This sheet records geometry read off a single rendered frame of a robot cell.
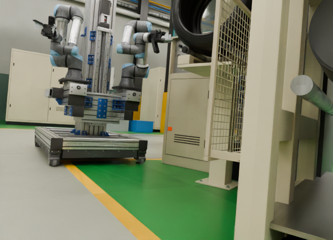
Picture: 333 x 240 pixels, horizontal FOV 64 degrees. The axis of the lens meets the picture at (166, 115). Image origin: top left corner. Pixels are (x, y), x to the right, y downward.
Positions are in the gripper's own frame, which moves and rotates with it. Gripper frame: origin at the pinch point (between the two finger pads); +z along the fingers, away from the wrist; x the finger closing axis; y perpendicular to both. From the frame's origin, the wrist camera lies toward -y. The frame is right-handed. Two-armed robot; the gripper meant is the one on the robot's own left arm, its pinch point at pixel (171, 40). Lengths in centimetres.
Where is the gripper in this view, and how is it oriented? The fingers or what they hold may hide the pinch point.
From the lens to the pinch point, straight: 197.6
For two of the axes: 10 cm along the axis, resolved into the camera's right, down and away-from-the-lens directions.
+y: 1.8, -9.8, -0.6
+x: 5.9, 0.5, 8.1
